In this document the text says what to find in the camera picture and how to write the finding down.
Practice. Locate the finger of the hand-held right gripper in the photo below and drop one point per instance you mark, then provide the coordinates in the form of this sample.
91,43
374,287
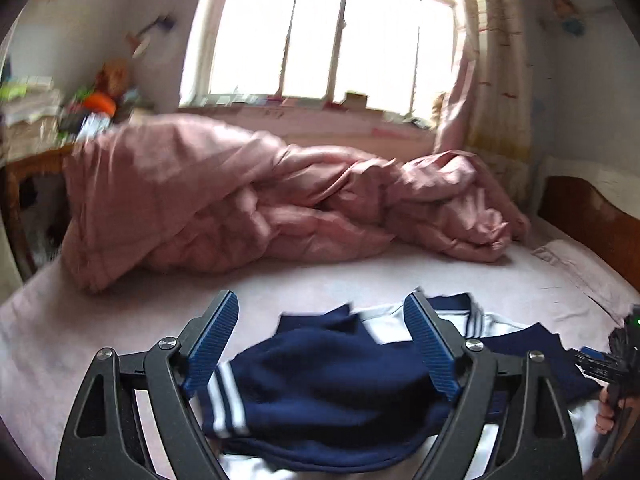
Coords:
597,365

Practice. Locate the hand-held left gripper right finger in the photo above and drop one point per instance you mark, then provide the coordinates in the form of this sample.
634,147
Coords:
430,350

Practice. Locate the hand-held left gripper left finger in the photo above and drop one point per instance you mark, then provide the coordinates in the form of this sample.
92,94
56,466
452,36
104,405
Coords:
215,345

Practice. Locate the white and navy baseball jacket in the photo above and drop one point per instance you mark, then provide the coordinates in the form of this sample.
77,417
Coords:
330,390

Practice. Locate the person's right hand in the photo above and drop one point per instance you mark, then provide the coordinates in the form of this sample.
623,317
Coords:
606,412

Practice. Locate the pink pillow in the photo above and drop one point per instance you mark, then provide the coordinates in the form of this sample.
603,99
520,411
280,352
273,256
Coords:
585,270

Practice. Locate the bed with pink sheet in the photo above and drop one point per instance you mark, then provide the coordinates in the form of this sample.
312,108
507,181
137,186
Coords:
75,340

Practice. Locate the pink quilt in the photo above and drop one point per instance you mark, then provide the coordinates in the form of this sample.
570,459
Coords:
225,200

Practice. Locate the wooden headboard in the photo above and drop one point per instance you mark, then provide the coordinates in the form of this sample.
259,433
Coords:
590,215

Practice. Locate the carved wooden desk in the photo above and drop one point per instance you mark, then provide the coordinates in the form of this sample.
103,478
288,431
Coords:
30,165

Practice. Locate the books on window sill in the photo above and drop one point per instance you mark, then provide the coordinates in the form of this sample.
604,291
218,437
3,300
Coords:
356,101

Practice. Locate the orange plush toy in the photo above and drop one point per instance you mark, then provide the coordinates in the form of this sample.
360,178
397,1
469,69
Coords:
100,104

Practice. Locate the brown stuffed toy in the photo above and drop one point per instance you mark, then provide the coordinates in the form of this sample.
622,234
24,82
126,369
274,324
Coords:
114,77

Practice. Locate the floral curtain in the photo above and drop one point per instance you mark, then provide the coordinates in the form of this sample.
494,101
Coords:
495,60

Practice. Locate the stack of papers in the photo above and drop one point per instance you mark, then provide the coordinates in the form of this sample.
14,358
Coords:
27,110

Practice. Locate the window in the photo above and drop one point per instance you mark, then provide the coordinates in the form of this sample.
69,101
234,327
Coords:
325,35

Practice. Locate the wall lamp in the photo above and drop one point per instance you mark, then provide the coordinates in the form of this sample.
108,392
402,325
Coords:
145,40

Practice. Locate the wall doll decoration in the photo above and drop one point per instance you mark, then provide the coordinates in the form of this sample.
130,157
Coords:
569,15

